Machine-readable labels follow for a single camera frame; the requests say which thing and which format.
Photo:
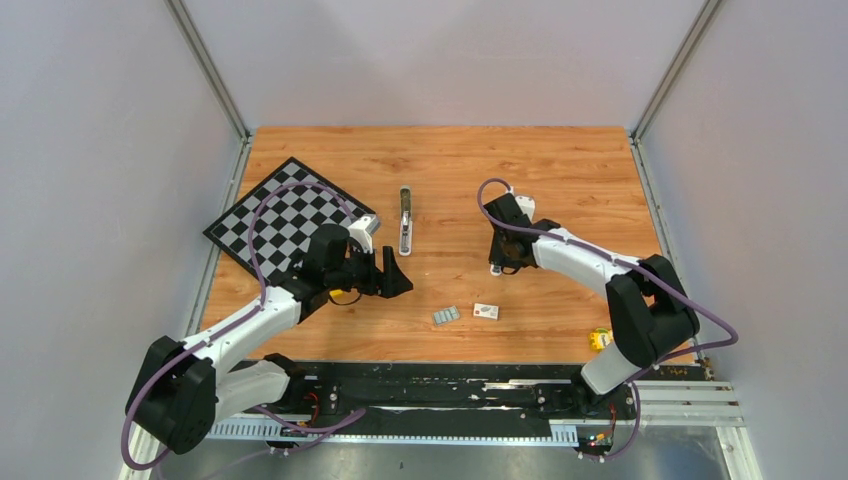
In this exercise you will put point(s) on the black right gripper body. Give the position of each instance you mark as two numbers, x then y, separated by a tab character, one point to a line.
500	255

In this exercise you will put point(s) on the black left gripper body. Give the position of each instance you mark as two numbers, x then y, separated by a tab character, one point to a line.
357	271

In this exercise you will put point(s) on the white staple tray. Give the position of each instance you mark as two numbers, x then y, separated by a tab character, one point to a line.
446	315

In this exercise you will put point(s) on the white staple box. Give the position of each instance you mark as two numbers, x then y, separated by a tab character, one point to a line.
485	311

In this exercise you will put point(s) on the grey white stapler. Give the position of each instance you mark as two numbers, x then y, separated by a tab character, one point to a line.
406	221

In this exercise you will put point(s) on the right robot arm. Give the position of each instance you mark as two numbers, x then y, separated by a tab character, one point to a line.
649	314

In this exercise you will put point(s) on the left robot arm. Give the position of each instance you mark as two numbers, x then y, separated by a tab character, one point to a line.
184	387

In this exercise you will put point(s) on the black white checkerboard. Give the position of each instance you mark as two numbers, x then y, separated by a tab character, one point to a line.
286	208

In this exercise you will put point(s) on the yellow green toy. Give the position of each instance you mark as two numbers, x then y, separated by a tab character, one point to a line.
600	339

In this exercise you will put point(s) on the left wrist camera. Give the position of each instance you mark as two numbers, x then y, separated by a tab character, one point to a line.
362	231

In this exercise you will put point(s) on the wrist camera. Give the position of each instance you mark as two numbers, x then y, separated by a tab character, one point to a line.
527	205
362	231

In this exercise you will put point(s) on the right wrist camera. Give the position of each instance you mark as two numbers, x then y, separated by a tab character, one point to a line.
527	205

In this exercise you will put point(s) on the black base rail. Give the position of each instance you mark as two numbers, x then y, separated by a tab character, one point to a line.
439	403

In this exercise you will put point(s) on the left aluminium frame post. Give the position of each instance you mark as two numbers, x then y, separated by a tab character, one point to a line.
189	30

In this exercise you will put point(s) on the aluminium frame post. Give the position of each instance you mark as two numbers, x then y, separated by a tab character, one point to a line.
698	28
189	30

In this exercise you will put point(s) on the right aluminium frame post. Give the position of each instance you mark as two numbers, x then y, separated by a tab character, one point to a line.
698	28

